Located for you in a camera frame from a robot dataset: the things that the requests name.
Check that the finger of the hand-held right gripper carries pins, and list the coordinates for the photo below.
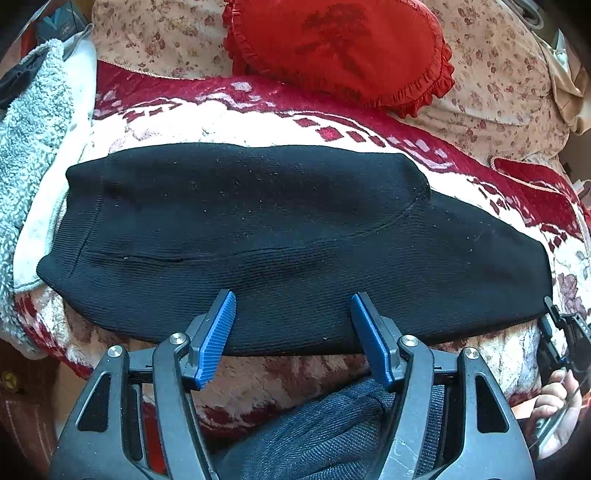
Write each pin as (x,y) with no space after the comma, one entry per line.
(549,344)
(552,310)

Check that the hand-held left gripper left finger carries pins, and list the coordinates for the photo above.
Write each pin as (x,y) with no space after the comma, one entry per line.
(214,341)

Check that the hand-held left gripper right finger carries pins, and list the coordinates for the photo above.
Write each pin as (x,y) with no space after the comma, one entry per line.
(369,341)

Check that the black pants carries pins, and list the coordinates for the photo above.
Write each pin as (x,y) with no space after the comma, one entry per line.
(277,240)

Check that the person's right hand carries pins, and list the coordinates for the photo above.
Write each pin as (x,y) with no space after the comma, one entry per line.
(561,429)

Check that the person's leg in dark jeans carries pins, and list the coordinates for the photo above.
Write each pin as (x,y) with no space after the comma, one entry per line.
(314,438)

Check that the red and white floral blanket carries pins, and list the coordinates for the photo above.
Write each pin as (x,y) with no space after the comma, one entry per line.
(295,131)

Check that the beige curtain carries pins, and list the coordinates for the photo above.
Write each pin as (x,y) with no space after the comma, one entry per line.
(565,83)

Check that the beige floral quilt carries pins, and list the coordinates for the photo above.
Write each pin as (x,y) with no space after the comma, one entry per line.
(498,78)

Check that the grey fleece garment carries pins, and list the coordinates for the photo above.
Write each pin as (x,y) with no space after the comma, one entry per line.
(23,152)

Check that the red heart-shaped ruffled pillow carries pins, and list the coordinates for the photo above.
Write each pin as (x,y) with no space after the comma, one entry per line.
(341,46)

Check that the black cloth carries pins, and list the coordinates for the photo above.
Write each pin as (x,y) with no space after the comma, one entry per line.
(14,83)

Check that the blue bag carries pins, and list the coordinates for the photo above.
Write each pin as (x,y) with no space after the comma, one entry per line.
(60,18)

